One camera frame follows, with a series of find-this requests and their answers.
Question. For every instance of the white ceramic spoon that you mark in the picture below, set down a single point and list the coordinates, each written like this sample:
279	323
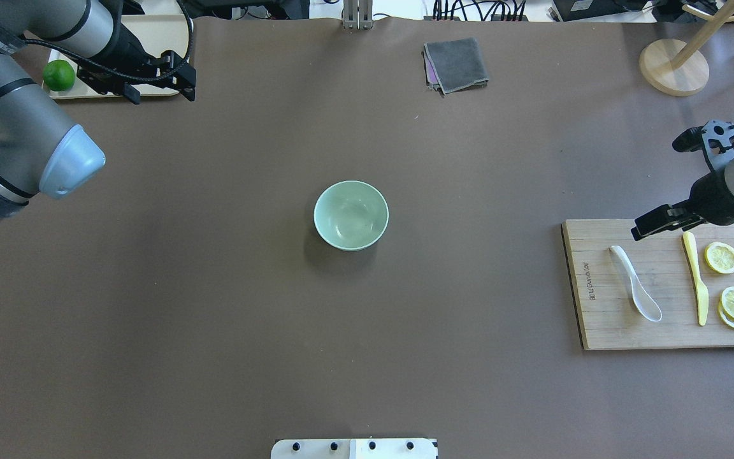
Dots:
645	305

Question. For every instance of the wooden stand with round base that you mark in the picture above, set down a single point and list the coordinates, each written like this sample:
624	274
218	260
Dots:
677	68

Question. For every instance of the light green bowl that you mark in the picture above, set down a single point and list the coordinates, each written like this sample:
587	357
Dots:
351	215

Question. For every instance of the lower lemon slice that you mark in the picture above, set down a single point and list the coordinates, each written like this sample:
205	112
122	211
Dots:
719	257

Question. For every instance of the upper lemon slice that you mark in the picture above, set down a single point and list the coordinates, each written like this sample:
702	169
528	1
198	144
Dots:
727	302

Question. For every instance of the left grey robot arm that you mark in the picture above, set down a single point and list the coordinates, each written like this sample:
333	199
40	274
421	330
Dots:
42	149

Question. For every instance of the grey folded cloth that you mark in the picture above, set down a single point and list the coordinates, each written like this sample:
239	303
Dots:
455	65

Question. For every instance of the bamboo cutting board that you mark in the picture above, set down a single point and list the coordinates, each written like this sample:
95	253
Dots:
608	318

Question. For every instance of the cream tray with bear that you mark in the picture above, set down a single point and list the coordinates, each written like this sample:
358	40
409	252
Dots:
157	33

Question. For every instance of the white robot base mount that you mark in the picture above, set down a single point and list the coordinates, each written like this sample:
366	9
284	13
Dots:
416	447

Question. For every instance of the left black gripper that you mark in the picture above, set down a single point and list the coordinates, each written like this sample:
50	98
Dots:
121	46

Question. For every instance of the green lime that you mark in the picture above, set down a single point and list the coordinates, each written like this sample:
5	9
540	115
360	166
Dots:
59	75

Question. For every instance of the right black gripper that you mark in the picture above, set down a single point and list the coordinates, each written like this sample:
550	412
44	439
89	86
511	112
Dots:
711	194

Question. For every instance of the yellow plastic knife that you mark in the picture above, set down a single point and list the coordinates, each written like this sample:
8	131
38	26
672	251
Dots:
702	294

